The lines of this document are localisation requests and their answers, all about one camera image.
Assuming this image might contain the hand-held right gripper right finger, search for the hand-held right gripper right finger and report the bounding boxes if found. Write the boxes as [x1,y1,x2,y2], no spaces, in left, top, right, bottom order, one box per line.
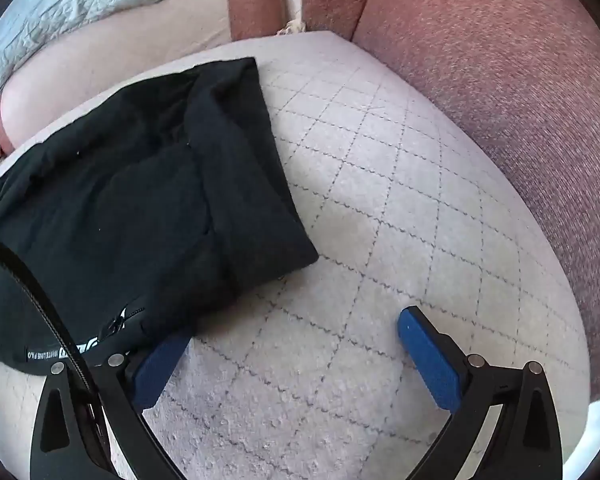
[398,306,565,480]

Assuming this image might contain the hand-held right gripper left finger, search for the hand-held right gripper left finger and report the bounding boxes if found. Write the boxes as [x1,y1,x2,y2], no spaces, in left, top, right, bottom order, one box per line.
[36,331,193,480]

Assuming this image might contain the black pants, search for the black pants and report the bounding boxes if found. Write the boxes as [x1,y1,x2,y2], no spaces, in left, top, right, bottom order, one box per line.
[0,56,321,376]

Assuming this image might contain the pink and red sofa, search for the pink and red sofa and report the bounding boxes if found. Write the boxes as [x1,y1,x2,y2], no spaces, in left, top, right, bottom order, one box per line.
[0,0,600,403]

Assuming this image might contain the black braided cable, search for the black braided cable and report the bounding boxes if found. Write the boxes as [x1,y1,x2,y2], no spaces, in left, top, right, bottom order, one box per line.
[0,229,98,411]

